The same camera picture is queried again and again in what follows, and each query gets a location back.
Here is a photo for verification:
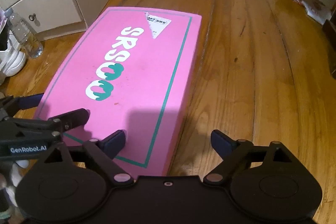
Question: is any dark wooden chair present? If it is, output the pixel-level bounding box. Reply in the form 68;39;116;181
322;9;336;79

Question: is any pink shoe box lid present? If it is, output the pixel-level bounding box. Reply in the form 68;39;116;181
35;7;202;177

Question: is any white sneaker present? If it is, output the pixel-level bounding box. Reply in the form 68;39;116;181
1;31;27;77

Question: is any clear plastic water bottle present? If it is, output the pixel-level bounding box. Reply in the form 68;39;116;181
5;8;43;59

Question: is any red white paper litter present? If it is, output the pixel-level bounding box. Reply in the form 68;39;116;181
293;0;332;25

